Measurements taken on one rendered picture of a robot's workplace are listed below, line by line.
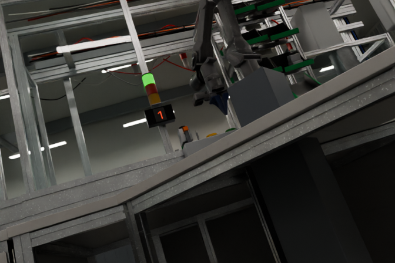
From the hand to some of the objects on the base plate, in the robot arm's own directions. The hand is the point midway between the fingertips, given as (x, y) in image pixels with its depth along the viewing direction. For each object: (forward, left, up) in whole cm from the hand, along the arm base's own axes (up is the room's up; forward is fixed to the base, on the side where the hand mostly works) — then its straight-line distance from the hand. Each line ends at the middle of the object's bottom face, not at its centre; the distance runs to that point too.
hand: (223, 106), depth 132 cm
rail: (-16, +22, -20) cm, 34 cm away
